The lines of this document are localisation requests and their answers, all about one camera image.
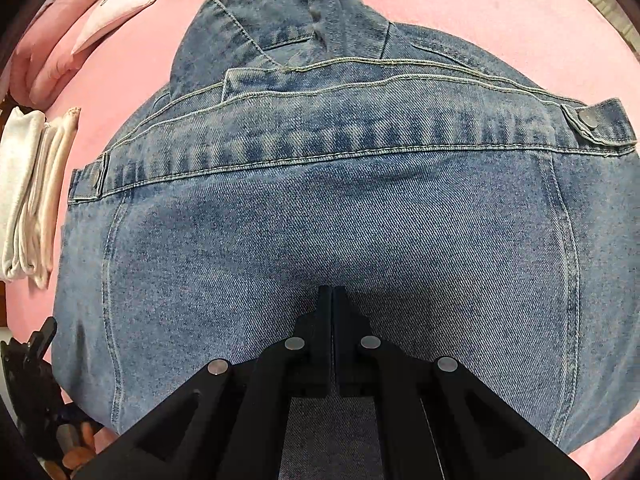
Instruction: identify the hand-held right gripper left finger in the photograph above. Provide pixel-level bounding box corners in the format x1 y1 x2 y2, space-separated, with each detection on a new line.
72 285 333 480

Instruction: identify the person's left hand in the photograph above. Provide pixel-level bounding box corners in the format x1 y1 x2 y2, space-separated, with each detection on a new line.
60 420 103 473

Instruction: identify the white pink printed cloth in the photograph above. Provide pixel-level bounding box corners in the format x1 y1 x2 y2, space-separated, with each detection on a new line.
70 0 201 56

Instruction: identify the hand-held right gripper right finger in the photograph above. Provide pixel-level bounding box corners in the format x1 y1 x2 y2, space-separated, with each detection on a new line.
332 285 588 480

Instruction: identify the pink bed sheet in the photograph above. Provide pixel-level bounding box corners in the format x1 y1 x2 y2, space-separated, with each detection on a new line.
0 0 640 471

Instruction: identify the folded pink cloth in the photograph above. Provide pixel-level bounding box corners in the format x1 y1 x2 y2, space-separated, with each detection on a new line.
7 0 118 106

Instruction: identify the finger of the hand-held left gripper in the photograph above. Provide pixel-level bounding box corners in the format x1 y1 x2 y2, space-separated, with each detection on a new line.
27 316 57 361

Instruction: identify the cream folded cloth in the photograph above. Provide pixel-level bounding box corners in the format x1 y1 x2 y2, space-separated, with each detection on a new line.
17 106 82 289

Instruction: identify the blue denim jacket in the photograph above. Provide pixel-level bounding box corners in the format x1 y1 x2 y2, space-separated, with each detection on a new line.
50 0 640 480

